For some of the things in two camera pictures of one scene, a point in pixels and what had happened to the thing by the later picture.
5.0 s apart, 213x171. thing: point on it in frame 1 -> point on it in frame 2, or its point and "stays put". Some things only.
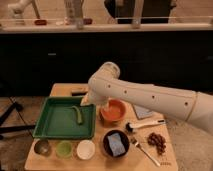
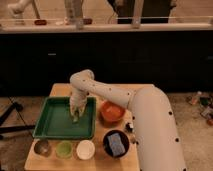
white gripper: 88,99 -> 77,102
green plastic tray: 59,119 stays put
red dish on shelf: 40,22 stays put
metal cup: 41,147 stays put
